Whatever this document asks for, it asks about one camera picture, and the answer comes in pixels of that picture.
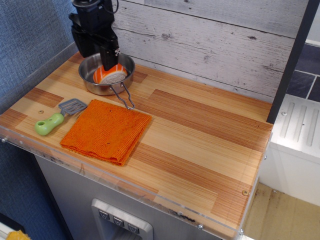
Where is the steel cabinet with button panel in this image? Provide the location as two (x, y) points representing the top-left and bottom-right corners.
(33, 154), (245, 240)

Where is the white radiator cover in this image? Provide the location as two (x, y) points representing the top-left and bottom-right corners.
(259, 94), (320, 206)

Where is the small steel pan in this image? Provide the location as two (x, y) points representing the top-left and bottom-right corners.
(78, 53), (136, 110)

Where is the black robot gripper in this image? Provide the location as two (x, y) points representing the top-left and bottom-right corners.
(69, 0), (119, 71)

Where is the orange white salmon sushi toy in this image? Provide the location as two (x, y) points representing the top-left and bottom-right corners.
(93, 63), (128, 85)

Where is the orange cloth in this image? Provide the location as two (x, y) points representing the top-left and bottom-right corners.
(60, 99), (152, 166)

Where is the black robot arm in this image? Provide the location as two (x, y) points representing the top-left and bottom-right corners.
(69, 0), (120, 71)

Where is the green handled grey spatula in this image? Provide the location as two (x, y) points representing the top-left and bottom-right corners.
(34, 98), (87, 136)

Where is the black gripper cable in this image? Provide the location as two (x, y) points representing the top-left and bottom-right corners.
(101, 0), (120, 15)

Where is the dark vertical post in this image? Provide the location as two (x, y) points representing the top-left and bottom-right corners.
(266, 0), (320, 124)

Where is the yellow object at corner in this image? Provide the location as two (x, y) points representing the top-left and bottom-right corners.
(6, 230), (31, 240)

